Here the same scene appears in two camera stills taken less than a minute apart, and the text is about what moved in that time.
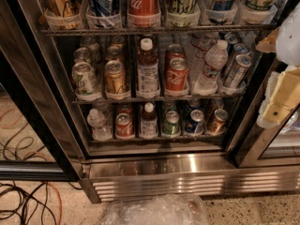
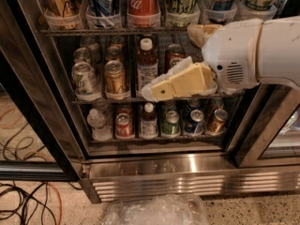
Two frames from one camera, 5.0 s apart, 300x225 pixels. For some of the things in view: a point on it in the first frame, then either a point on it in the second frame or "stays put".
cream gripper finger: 281,98 -> 187,80
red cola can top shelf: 143,6 stays put
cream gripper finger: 269,43 -> 200,33
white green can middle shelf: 86,82 stays put
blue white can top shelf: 103,7 stays put
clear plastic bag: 156,209 stays put
